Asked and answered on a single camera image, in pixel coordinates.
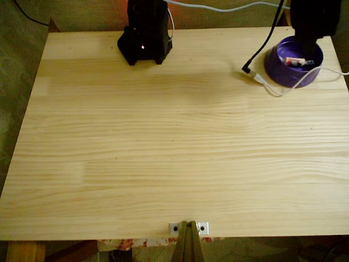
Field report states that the white candy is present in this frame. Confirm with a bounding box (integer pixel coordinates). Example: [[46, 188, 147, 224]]
[[282, 56, 316, 68]]

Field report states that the purple plastic bowl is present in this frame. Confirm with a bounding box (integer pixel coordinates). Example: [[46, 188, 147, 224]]
[[263, 35, 324, 89]]

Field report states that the floral cloth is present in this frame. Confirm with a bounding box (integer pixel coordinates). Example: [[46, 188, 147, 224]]
[[97, 236, 220, 252]]

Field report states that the wooden table leg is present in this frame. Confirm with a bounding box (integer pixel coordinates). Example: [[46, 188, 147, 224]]
[[5, 240, 46, 262]]

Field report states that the black USB cable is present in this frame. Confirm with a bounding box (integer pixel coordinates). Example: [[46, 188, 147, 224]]
[[242, 0, 286, 75]]

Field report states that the white USB cable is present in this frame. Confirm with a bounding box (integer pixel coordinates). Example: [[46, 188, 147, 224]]
[[249, 65, 349, 98]]

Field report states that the light grey cable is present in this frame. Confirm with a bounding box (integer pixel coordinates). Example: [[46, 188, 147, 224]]
[[164, 0, 291, 14]]

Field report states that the white thin cable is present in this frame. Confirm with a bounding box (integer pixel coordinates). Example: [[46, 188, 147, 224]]
[[166, 7, 176, 42]]

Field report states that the metal bracket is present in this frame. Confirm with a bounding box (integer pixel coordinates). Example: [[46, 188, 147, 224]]
[[168, 221, 210, 236]]

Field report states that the thin black cable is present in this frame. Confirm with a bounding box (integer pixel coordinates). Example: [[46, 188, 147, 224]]
[[13, 0, 50, 26]]

